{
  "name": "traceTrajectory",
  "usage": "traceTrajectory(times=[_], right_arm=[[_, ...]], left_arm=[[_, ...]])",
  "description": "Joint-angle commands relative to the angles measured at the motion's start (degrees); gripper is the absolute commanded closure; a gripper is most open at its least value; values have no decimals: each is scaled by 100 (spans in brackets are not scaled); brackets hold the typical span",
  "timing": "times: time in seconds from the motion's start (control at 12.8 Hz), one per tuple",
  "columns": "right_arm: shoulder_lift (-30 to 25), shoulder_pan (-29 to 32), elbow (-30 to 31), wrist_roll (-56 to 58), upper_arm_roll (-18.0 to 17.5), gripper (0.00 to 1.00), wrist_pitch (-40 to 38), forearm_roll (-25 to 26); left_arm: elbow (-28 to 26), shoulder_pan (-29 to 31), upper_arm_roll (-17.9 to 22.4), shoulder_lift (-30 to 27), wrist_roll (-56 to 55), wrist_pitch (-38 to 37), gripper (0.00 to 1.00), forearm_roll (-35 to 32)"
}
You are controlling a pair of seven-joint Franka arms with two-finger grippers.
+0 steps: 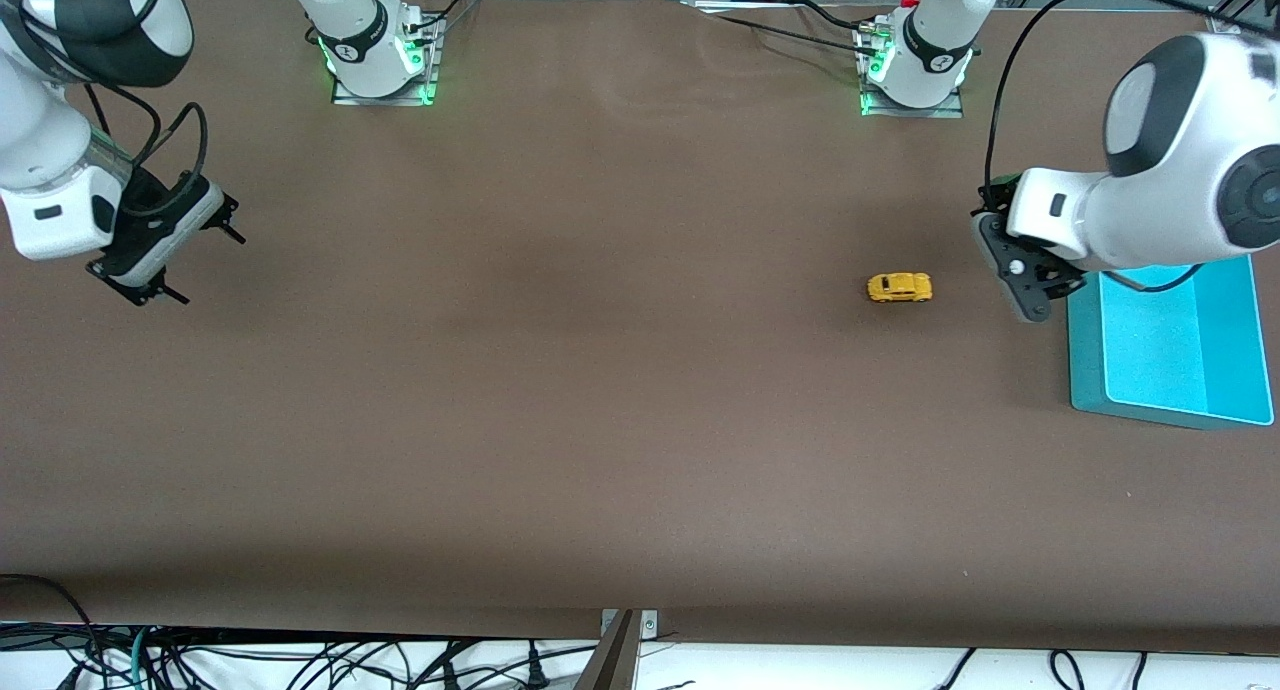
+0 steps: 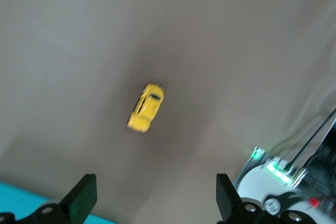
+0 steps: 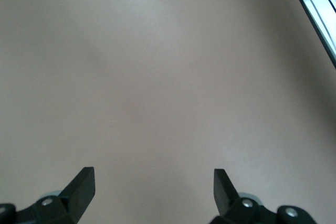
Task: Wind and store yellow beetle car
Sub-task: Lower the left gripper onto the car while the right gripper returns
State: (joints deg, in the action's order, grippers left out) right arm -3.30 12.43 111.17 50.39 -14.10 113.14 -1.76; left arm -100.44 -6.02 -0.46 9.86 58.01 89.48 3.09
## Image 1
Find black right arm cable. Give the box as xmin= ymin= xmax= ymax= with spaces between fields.
xmin=84 ymin=78 xmax=210 ymax=221

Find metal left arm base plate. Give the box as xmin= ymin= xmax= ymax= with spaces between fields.
xmin=858 ymin=25 xmax=967 ymax=120

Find black tangled floor cable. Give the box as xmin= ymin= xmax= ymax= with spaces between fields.
xmin=150 ymin=638 xmax=601 ymax=690

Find yellow beetle toy car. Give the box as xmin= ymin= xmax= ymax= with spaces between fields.
xmin=866 ymin=272 xmax=934 ymax=305

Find dark metal bar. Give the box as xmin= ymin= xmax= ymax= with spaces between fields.
xmin=573 ymin=610 xmax=641 ymax=690

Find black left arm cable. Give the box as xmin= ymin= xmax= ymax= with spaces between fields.
xmin=984 ymin=0 xmax=1243 ymax=294

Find black looped floor cable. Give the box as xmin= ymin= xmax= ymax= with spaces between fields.
xmin=0 ymin=573 xmax=106 ymax=690

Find small metal edge bracket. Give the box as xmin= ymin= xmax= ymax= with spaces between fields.
xmin=600 ymin=610 xmax=660 ymax=641

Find long black table cable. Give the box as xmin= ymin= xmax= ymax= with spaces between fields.
xmin=695 ymin=8 xmax=881 ymax=59

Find teal plastic bin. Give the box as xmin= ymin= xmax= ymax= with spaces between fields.
xmin=1064 ymin=255 xmax=1275 ymax=431

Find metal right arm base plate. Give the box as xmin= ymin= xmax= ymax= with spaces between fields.
xmin=331 ymin=10 xmax=442 ymax=107

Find black base connector cables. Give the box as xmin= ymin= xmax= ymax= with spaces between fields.
xmin=395 ymin=0 xmax=486 ymax=41

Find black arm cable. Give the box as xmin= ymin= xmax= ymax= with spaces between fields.
xmin=984 ymin=0 xmax=1243 ymax=294
xmin=84 ymin=78 xmax=210 ymax=221

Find short black table cable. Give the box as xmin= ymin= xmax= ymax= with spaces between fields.
xmin=795 ymin=0 xmax=881 ymax=33

